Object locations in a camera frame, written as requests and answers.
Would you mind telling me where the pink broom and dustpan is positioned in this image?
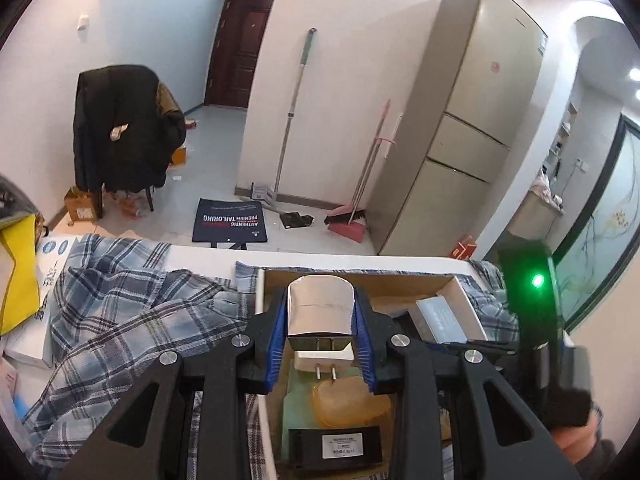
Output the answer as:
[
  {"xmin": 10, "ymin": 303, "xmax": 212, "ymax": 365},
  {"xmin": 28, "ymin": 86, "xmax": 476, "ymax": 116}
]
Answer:
[{"xmin": 323, "ymin": 100, "xmax": 394, "ymax": 243}]

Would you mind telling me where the green-handled mop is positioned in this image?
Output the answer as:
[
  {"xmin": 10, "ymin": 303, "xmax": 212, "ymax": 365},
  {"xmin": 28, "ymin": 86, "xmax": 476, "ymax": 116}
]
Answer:
[{"xmin": 250, "ymin": 27, "xmax": 317, "ymax": 214}]

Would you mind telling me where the orange translucent case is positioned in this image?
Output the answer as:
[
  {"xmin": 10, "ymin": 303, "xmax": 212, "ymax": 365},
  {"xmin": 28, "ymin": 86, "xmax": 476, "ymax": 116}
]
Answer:
[{"xmin": 311, "ymin": 376, "xmax": 392, "ymax": 428}]

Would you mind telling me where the beige refrigerator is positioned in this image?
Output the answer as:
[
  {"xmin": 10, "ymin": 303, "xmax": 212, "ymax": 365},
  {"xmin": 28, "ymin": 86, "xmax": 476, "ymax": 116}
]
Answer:
[{"xmin": 366, "ymin": 0, "xmax": 547, "ymax": 257}]

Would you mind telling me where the red paper bag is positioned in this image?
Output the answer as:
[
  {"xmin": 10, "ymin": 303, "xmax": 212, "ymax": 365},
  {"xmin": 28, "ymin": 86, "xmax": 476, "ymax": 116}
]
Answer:
[{"xmin": 449, "ymin": 235, "xmax": 477, "ymax": 260}]

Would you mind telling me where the open cardboard box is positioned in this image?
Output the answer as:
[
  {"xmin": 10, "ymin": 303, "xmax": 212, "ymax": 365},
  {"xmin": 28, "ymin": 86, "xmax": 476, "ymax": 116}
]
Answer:
[{"xmin": 254, "ymin": 266, "xmax": 490, "ymax": 480}]

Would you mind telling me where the blue plaid shirt cloth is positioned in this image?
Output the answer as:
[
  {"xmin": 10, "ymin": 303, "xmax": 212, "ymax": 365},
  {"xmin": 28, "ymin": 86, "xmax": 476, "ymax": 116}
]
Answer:
[{"xmin": 23, "ymin": 234, "xmax": 518, "ymax": 479}]

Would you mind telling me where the green leather pouch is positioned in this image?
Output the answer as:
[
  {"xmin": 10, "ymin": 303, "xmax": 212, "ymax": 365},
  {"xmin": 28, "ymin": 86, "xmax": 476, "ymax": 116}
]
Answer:
[{"xmin": 280, "ymin": 366, "xmax": 346, "ymax": 468}]

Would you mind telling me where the yellow bag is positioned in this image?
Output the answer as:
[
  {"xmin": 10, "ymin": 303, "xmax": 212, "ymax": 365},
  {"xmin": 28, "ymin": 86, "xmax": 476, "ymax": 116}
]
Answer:
[{"xmin": 1, "ymin": 214, "xmax": 39, "ymax": 335}]

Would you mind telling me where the grey booklet box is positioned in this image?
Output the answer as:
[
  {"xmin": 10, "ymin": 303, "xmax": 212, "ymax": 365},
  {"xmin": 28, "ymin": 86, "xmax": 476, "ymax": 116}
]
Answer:
[{"xmin": 409, "ymin": 296, "xmax": 468, "ymax": 344}]

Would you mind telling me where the white flat box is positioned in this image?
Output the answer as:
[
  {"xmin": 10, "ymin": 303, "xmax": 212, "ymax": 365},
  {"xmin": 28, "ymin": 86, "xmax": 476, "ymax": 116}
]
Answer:
[{"xmin": 4, "ymin": 234, "xmax": 77, "ymax": 368}]

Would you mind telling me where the bathroom vanity cabinet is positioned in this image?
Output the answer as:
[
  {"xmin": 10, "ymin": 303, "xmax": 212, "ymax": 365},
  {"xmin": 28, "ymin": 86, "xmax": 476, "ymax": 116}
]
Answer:
[{"xmin": 506, "ymin": 191, "xmax": 564, "ymax": 240}]

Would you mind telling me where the wall light switch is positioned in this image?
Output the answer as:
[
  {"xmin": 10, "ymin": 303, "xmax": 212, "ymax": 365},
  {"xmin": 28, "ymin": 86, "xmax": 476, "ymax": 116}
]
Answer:
[{"xmin": 77, "ymin": 14, "xmax": 89, "ymax": 32}]

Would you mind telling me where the black box with foil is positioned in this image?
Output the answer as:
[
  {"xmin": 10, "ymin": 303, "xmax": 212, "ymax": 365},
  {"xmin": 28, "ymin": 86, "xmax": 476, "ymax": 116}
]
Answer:
[{"xmin": 286, "ymin": 274, "xmax": 356, "ymax": 352}]

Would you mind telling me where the dark red door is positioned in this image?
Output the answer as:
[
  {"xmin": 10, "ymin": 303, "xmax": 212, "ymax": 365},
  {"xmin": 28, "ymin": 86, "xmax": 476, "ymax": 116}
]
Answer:
[{"xmin": 204, "ymin": 0, "xmax": 274, "ymax": 110}]

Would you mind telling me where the white power adapter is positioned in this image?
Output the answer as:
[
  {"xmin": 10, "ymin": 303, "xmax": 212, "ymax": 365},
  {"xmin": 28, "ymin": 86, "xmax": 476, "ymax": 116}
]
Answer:
[{"xmin": 294, "ymin": 344, "xmax": 355, "ymax": 380}]

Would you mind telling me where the glass sliding door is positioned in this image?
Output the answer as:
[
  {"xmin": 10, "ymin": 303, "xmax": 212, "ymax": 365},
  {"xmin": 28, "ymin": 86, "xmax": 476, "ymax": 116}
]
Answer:
[{"xmin": 553, "ymin": 115, "xmax": 639, "ymax": 332}]

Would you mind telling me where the person's right hand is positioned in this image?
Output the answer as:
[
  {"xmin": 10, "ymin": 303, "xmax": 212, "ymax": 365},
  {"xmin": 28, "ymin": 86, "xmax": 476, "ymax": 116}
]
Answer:
[{"xmin": 551, "ymin": 406, "xmax": 600, "ymax": 464}]

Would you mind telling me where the chair with black jacket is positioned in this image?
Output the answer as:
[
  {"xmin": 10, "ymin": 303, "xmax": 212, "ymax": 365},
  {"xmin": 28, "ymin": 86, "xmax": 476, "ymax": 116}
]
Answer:
[{"xmin": 73, "ymin": 64, "xmax": 186, "ymax": 218}]

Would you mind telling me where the black small box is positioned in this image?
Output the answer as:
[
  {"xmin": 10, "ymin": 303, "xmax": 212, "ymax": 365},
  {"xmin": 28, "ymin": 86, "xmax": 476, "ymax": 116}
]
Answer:
[{"xmin": 288, "ymin": 426, "xmax": 383, "ymax": 472}]

